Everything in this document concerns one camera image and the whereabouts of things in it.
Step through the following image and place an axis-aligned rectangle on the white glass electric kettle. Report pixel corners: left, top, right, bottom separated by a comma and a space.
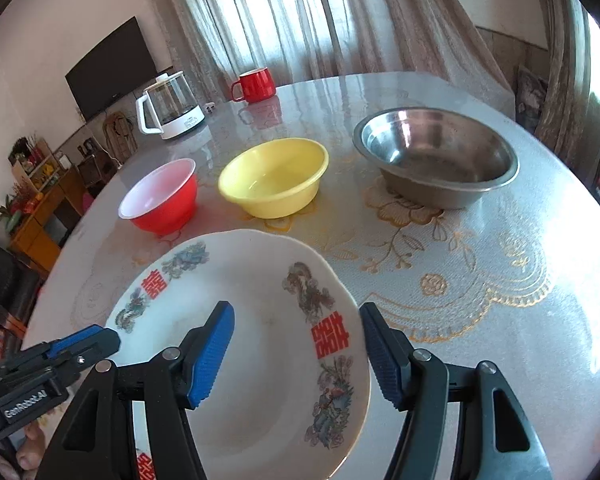
135, 71, 207, 141

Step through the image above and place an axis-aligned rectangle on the wooden cabinet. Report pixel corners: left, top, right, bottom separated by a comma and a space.
7, 165, 88, 273

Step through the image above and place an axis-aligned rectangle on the white floral printed plate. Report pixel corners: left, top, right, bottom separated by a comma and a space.
104, 229, 372, 480

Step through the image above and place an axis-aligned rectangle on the red mug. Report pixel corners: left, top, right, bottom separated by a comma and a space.
230, 67, 277, 104

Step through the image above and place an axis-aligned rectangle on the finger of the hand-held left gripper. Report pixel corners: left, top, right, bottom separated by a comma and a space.
40, 326, 122, 379

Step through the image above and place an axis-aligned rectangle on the yellow plastic bowl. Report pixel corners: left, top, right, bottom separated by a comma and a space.
218, 139, 330, 220

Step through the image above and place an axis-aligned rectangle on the dark sofa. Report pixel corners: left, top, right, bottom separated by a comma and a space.
0, 237, 43, 356

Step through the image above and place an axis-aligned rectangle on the dark printed cushion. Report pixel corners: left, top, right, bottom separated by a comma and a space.
516, 65, 549, 134

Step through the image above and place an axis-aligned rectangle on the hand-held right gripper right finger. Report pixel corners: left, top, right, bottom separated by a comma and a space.
360, 302, 553, 480

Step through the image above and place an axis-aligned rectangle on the rattan chair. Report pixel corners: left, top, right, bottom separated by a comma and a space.
102, 112, 139, 162

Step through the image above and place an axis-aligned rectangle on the black flat television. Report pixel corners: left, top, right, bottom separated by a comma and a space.
65, 16, 158, 122

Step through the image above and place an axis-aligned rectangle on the patterned beige side curtain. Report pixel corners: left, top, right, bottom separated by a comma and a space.
530, 0, 600, 147

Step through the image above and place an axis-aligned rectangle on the person's left hand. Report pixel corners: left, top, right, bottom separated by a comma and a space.
15, 422, 48, 472

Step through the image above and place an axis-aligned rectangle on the box of flower decorations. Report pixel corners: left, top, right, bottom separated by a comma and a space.
9, 135, 56, 187

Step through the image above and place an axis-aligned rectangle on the sheer beige curtain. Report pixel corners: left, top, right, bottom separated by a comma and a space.
140, 0, 511, 106

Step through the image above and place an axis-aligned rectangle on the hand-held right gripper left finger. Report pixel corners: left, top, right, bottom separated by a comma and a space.
36, 301, 236, 480

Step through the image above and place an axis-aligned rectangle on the red plastic bowl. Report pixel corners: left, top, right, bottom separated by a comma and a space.
118, 158, 199, 234

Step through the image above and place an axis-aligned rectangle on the stainless steel bowl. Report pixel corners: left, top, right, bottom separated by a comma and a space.
352, 107, 520, 210

